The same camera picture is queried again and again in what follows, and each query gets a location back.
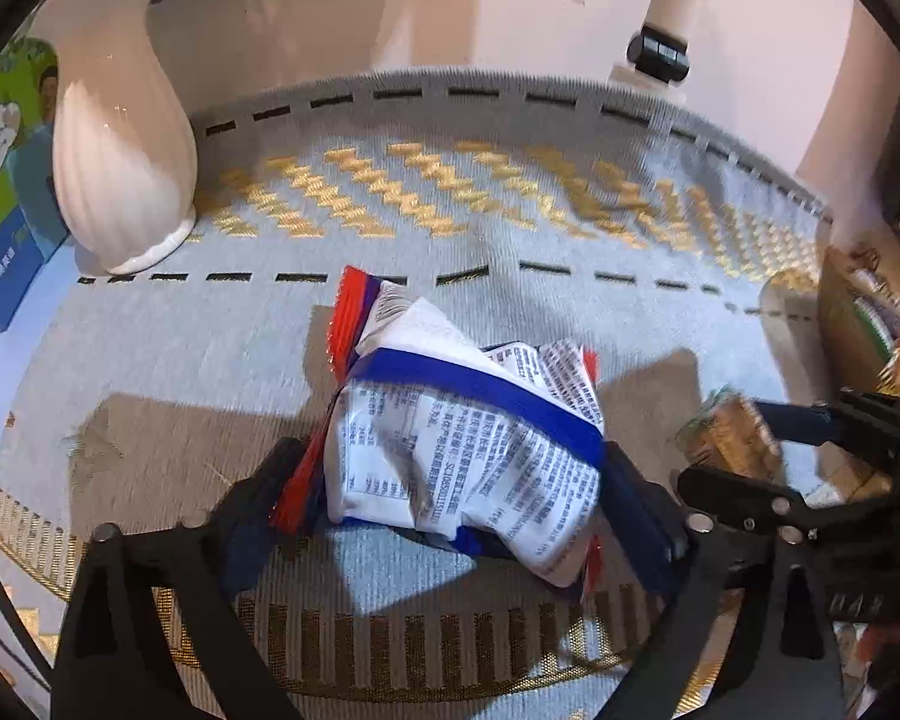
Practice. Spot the grey gold woven table mat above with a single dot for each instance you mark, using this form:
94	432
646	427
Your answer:
456	285

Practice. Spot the green blue book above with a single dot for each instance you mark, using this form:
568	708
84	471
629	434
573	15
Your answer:
31	225

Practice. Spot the white ribbed ceramic vase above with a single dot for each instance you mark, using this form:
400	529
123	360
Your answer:
124	157

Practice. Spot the white lamp pole black knob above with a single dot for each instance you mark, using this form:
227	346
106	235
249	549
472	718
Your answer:
657	57

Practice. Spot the blue red white snack packet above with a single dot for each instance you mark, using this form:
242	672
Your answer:
482	451

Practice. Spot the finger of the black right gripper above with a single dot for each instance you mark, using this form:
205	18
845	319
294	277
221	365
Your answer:
760	507
866	426

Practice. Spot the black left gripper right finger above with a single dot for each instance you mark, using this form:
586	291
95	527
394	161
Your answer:
743	631

